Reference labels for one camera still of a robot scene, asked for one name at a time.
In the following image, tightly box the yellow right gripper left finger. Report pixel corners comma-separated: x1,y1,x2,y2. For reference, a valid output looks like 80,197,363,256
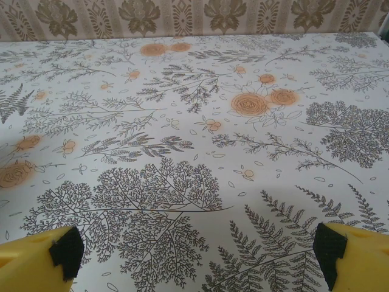
0,225,85,292

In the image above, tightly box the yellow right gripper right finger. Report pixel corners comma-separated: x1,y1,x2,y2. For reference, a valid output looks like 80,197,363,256
312,221,389,292

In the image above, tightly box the aluminium frame post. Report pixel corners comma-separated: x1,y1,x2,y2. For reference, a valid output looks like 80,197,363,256
378,0,389,42

